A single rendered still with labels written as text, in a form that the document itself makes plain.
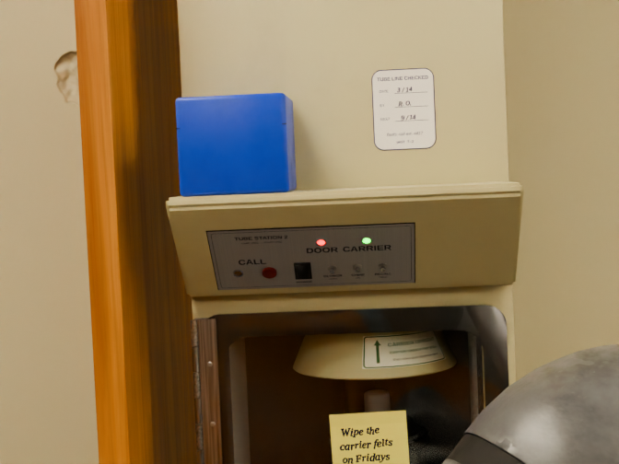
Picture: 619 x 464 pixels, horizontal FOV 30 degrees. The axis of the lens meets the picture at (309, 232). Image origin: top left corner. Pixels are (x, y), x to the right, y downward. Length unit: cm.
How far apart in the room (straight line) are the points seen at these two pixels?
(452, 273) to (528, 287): 49
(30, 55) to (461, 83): 71
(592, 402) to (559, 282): 114
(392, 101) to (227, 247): 22
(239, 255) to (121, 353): 14
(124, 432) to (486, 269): 37
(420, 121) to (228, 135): 21
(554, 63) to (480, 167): 47
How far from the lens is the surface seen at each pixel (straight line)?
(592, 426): 46
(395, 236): 106
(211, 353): 116
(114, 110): 110
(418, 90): 115
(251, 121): 104
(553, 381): 49
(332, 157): 115
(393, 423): 116
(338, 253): 108
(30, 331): 166
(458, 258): 109
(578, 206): 160
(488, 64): 115
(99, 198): 109
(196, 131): 105
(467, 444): 49
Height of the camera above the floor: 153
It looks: 3 degrees down
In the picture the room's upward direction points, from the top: 3 degrees counter-clockwise
